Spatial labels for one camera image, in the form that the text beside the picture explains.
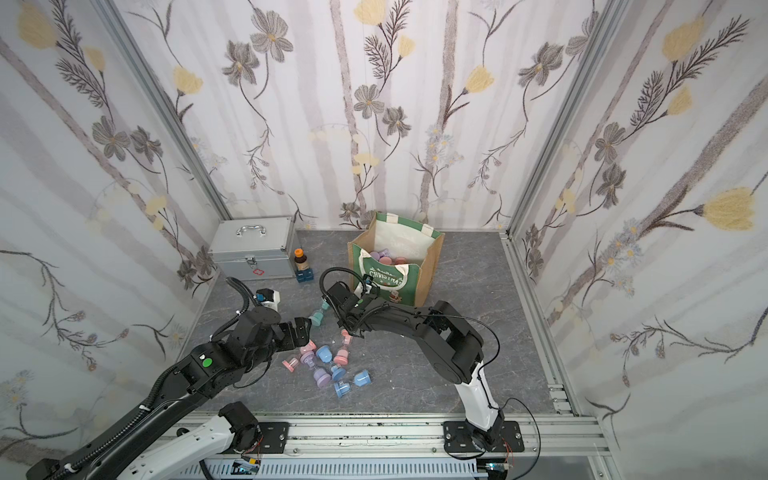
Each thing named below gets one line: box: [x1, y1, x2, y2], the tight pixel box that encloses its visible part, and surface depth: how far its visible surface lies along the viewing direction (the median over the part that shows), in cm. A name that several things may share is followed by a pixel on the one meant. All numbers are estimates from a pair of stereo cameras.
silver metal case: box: [208, 216, 295, 281], surface depth 100 cm
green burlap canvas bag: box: [348, 212, 445, 307], surface depth 96 cm
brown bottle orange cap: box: [294, 248, 310, 271], surface depth 106 cm
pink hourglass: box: [333, 328, 353, 366], surface depth 89 cm
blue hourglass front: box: [334, 369, 372, 397], surface depth 83 cm
